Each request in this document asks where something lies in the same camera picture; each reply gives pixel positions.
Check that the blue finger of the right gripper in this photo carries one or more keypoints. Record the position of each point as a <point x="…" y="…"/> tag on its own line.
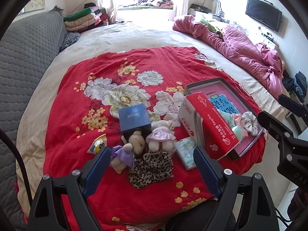
<point x="274" y="127"/>
<point x="294" y="107"/>

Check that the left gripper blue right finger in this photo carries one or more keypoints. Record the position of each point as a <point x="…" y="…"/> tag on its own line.
<point x="210" y="171"/>

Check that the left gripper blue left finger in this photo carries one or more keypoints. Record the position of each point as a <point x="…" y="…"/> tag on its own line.
<point x="94" y="169"/>

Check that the teddy bear purple dress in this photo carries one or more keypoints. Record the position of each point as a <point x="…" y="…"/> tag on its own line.
<point x="123" y="157"/>

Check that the white floral scrunchie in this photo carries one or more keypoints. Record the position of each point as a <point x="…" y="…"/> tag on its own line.
<point x="249" y="122"/>

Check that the red tissue box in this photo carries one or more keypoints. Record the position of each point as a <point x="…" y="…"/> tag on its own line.
<point x="206" y="126"/>

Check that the green white tissue pack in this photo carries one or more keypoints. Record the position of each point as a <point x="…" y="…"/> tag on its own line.
<point x="228" y="118"/>

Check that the leopard print scrunchie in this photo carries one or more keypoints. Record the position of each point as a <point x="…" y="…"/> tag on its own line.
<point x="153" y="167"/>

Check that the teddy bear pink dress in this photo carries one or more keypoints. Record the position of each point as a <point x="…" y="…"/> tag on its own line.
<point x="161" y="138"/>

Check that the yellow snack packet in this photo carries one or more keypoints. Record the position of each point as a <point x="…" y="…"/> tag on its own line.
<point x="97" y="144"/>

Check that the dark clothes pile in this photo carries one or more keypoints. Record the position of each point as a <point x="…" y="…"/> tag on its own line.
<point x="297" y="84"/>

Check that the pink quilted duvet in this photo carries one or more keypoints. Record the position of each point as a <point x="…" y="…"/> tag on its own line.
<point x="264" y="64"/>

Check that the dark blue square box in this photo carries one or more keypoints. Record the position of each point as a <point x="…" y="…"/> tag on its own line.
<point x="134" y="118"/>

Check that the pink book tray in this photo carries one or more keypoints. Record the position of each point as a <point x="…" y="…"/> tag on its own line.
<point x="226" y="98"/>

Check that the red floral blanket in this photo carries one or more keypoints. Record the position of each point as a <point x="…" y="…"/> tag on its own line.
<point x="117" y="94"/>

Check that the black television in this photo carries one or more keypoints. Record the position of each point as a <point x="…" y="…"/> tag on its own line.
<point x="264" y="13"/>

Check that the dark patterned pillow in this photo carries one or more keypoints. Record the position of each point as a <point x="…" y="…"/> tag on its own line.
<point x="70" y="39"/>

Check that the beige bed sheet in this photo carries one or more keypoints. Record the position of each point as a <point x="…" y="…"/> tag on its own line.
<point x="115" y="39"/>

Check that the grey quilted headboard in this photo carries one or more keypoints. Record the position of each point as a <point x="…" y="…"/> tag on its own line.
<point x="28" y="47"/>

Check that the folded blankets stack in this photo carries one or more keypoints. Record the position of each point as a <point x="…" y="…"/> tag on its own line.
<point x="90" y="17"/>

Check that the clothes on window sill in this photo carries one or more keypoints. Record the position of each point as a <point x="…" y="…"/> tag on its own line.
<point x="142" y="4"/>

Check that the floral wall picture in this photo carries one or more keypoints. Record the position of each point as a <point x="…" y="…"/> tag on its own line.
<point x="34" y="5"/>

